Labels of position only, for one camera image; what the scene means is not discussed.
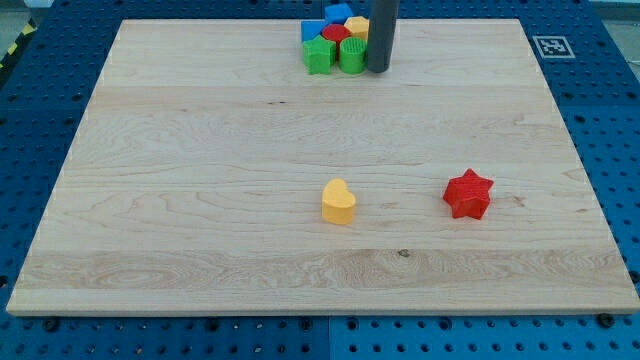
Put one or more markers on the blue block left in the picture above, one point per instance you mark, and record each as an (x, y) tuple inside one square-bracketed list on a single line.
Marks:
[(311, 28)]

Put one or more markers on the red star block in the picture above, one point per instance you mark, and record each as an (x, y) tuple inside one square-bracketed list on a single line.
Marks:
[(468, 195)]

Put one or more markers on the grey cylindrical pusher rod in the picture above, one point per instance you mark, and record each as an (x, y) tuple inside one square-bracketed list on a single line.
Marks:
[(382, 23)]

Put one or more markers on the red cylinder block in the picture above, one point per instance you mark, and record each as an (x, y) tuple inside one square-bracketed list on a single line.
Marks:
[(336, 33)]

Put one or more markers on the green cylinder block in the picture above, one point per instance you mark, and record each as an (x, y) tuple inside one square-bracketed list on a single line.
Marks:
[(352, 55)]

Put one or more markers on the yellow hexagon block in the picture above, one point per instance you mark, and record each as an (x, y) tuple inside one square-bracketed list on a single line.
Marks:
[(358, 26)]

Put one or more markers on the white fiducial marker tag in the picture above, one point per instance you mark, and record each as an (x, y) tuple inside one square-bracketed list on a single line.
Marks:
[(553, 47)]

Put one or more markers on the black yellow hazard tape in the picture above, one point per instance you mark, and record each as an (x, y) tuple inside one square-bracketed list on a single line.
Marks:
[(18, 46)]

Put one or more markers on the yellow heart block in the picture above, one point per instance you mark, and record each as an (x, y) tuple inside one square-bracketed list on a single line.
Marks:
[(337, 203)]

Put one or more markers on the wooden board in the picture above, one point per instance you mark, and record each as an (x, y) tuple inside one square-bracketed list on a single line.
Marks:
[(193, 183)]

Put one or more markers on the blue cube block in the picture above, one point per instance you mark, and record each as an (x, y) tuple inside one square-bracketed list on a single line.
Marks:
[(338, 13)]

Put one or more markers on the green star block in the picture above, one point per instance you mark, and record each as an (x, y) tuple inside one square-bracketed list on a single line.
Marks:
[(319, 55)]

